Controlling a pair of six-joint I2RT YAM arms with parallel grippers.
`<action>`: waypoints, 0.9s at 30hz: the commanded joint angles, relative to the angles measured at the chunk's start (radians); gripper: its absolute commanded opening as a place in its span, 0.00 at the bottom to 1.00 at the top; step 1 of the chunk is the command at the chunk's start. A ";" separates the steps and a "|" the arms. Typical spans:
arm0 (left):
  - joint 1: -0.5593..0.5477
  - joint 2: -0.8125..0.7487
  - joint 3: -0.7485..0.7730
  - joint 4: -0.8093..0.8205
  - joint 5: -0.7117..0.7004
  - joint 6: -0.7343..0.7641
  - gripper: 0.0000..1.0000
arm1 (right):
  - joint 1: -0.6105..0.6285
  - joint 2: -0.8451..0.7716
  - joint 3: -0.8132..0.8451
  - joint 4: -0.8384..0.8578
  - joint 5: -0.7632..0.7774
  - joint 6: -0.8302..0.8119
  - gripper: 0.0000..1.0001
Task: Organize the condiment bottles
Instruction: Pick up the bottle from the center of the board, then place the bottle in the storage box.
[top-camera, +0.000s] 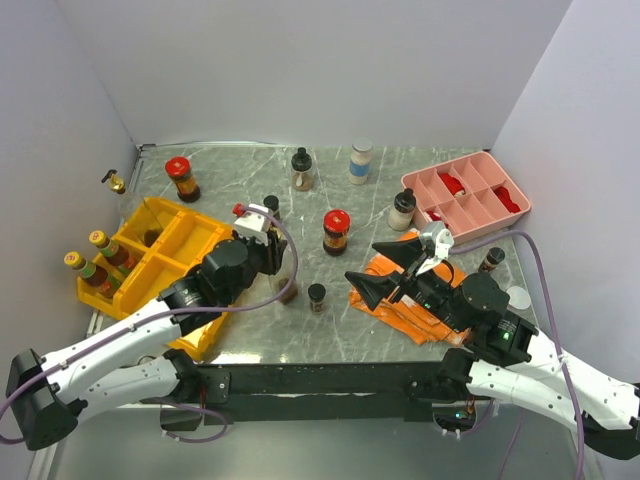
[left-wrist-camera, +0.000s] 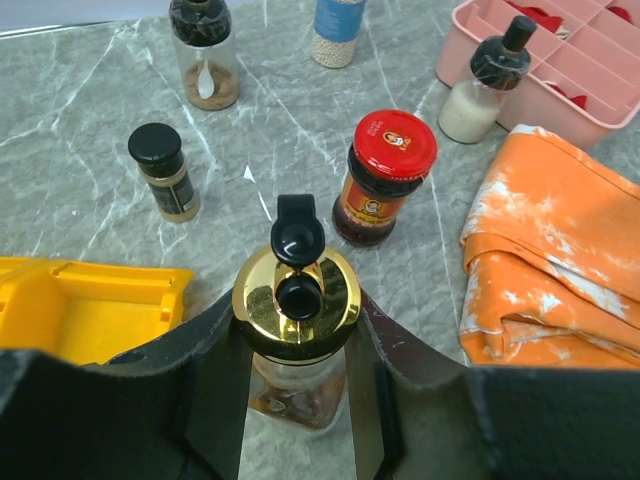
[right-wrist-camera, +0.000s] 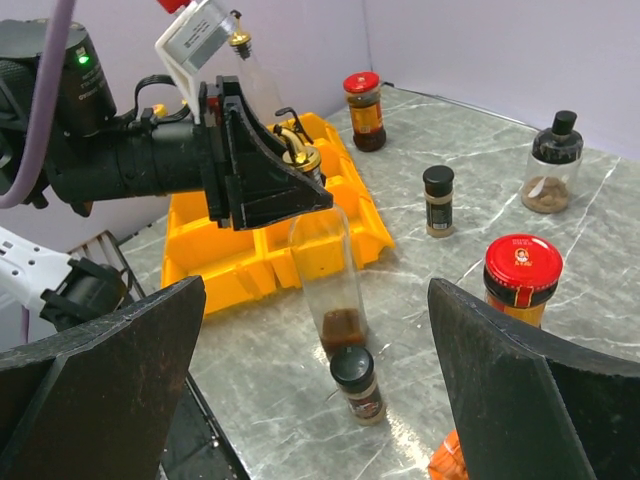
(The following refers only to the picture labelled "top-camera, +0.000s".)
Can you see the red sock right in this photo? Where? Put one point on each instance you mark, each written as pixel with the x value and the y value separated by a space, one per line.
pixel 504 196

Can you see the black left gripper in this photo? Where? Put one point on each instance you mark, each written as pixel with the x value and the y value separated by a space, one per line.
pixel 272 253

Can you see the red-lid sauce jar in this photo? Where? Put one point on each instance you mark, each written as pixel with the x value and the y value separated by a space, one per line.
pixel 336 224
pixel 179 171

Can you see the green-label sauce bottle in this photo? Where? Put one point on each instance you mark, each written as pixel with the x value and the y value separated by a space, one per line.
pixel 114 253
pixel 92 274

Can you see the red-lid sauce jar back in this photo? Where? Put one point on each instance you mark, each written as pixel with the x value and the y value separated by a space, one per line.
pixel 179 171

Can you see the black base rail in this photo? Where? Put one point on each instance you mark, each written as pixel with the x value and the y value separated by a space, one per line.
pixel 288 392

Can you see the black-cap spice shaker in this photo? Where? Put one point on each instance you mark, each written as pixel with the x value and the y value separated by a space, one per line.
pixel 272 203
pixel 317 294

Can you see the white-lid jar right edge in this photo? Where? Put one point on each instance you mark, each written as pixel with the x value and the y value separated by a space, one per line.
pixel 519 298

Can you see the spice shaker near right edge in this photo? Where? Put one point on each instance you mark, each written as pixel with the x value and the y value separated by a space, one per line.
pixel 494 257

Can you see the red sock middle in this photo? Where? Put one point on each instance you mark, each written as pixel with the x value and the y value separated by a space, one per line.
pixel 453 184

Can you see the black-cap spice shaker front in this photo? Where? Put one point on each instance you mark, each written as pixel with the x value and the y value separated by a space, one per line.
pixel 317 294

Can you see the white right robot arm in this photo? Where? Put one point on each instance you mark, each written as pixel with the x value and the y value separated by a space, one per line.
pixel 504 356

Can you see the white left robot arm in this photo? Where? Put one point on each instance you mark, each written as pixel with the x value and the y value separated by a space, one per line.
pixel 50 395

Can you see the yellow compartment bin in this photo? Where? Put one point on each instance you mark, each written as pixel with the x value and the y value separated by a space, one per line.
pixel 188 235

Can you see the tall oil bottle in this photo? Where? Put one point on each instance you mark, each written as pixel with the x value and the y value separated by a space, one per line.
pixel 134 210
pixel 279 281

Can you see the black-cap spice shaker back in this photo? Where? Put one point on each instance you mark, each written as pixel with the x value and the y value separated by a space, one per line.
pixel 272 203

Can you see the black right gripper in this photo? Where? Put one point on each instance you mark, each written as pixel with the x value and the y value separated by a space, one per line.
pixel 372 287

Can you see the blue-label clear jar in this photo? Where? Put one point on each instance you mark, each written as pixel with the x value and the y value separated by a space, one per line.
pixel 360 160

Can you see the red sock in tray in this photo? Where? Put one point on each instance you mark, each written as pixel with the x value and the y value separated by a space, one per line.
pixel 433 216

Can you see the black-lid jar brown powder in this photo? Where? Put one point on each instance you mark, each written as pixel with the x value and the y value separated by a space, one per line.
pixel 302 174

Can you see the pink compartment tray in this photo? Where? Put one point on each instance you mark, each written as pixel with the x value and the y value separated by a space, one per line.
pixel 478 212

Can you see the black-lid jar white powder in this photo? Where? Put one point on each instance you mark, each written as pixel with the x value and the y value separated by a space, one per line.
pixel 402 211

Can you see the orange tie-dye cloth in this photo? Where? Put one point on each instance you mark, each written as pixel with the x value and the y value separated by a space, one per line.
pixel 407 316

